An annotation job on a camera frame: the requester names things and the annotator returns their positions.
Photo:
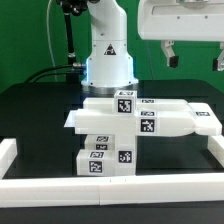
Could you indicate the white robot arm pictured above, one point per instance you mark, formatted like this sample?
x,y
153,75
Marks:
x,y
110,67

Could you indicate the white tagged cube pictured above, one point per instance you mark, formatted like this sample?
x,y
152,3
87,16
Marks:
x,y
125,102

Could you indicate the white chair seat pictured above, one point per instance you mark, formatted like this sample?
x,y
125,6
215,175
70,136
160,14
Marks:
x,y
125,155

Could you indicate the white U-shaped fence wall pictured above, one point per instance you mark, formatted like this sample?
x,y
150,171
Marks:
x,y
143,189

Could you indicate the white tagged base sheet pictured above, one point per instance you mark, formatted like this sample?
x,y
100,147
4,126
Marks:
x,y
70,121

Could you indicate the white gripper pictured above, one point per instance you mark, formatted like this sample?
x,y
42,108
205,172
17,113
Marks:
x,y
168,20

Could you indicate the white chair back frame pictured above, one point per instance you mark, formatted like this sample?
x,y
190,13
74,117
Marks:
x,y
152,117

